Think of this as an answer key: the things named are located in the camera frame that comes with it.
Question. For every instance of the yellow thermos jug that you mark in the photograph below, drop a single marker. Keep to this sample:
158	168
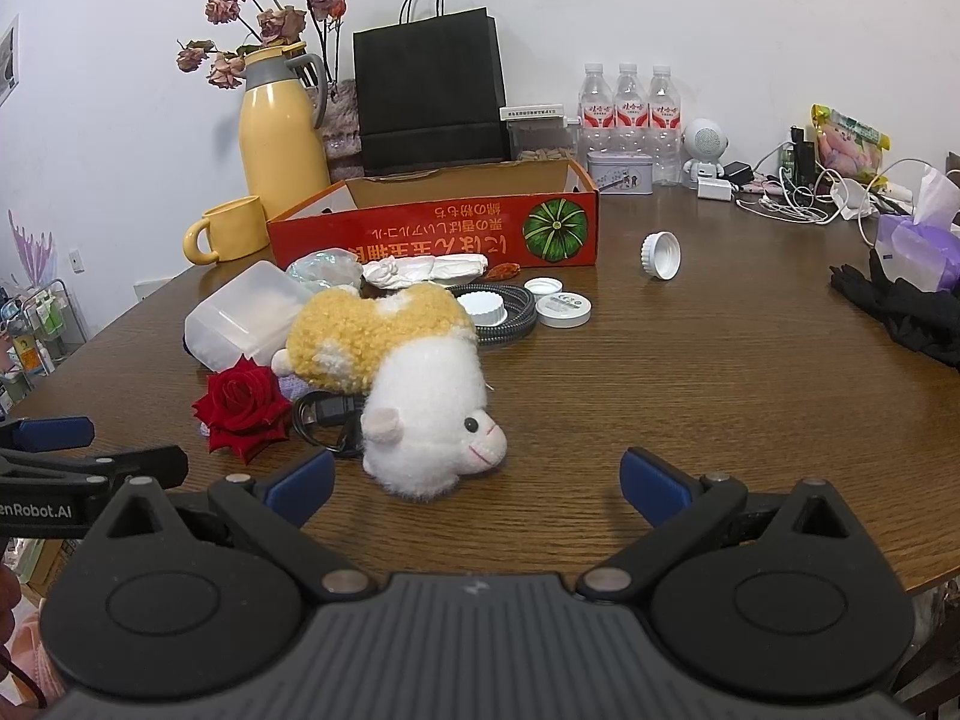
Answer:
281	142

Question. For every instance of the pale printed tin box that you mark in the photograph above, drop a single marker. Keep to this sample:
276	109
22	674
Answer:
619	172

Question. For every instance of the crumpled white cloth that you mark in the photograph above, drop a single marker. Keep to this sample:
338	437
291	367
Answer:
420	270

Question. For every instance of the black gloves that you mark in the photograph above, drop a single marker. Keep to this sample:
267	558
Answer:
907	315

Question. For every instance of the red rose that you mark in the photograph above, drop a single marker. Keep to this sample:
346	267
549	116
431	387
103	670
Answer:
240	405

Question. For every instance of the black paper bag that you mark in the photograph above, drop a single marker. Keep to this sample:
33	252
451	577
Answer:
427	90

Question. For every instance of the clear container of seeds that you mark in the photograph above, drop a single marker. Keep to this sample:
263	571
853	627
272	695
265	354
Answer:
544	142

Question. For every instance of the dried rose bouquet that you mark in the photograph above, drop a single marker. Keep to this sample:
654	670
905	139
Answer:
277	19

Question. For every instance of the translucent plastic container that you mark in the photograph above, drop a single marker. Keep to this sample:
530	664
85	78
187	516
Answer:
240	311

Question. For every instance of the white ribbed jar lid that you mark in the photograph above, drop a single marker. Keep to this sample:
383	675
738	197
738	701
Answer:
481	307

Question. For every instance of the black power adapter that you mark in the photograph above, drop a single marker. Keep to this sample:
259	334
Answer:
740	172

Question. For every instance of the small white lid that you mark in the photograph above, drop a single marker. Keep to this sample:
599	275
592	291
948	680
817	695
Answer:
543	286

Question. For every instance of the dried orange flower bud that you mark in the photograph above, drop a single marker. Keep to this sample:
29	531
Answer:
504	271

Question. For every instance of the wall picture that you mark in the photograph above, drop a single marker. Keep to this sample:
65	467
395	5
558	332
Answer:
7	60

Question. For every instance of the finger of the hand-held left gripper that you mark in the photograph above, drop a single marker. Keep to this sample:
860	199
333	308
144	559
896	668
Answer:
112	465
52	433

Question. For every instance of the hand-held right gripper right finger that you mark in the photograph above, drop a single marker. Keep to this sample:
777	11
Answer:
652	491

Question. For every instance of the orange cardboard box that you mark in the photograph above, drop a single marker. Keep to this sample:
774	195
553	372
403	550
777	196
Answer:
420	229

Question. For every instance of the large white ribbed cap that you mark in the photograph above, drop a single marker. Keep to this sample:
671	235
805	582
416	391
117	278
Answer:
661	255

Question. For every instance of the yellow and white plush sheep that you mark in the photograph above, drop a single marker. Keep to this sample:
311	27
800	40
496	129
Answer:
420	382

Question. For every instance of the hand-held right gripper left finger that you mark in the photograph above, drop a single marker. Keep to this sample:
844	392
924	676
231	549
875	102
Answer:
304	484

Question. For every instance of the pink mottled vase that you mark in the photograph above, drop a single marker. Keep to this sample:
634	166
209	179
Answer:
341	127

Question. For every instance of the yellow mug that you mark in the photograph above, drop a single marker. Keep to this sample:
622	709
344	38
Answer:
232	229

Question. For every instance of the white charger block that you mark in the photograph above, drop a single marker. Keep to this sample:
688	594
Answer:
714	190

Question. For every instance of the yellow-green snack bag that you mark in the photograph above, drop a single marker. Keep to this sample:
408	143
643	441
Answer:
847	142

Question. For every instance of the purple tissue pack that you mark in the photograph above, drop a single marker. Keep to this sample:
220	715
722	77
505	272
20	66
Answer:
919	247

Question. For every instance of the pink phone case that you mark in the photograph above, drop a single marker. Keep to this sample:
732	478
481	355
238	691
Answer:
759	184

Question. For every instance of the white round tin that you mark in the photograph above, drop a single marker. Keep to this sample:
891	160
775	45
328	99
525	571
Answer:
564	310

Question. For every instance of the white robot-shaped speaker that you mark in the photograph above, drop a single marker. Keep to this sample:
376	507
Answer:
703	142

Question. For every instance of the iridescent plastic bag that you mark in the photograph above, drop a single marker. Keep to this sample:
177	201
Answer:
322	268

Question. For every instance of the flat white box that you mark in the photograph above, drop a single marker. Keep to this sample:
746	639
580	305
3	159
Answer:
531	112

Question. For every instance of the small green bottle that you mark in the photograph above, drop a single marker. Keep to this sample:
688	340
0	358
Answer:
786	163

